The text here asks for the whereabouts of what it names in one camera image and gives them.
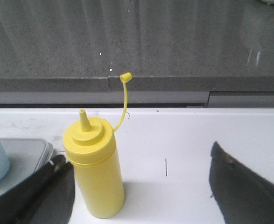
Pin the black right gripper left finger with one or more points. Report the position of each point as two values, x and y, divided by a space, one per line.
45 197

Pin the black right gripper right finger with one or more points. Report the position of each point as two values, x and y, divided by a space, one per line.
243 196

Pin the yellow squeeze bottle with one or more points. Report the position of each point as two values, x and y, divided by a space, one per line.
91 148

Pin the silver electronic kitchen scale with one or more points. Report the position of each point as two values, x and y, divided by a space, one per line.
26 156

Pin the grey stone counter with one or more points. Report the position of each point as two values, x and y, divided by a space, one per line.
181 53

